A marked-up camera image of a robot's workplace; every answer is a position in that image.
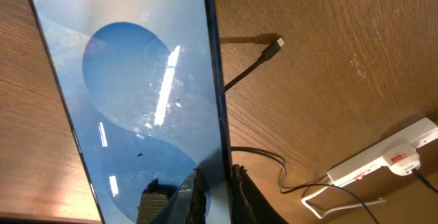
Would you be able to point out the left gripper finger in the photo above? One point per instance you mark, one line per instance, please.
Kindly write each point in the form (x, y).
(249, 206)

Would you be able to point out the blue Galaxy smartphone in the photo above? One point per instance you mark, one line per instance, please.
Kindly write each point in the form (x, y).
(141, 83)

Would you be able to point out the white USB charger plug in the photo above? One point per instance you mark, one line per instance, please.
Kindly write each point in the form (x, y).
(402, 159)

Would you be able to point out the white power strip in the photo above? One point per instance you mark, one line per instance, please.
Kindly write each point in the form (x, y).
(417, 135)

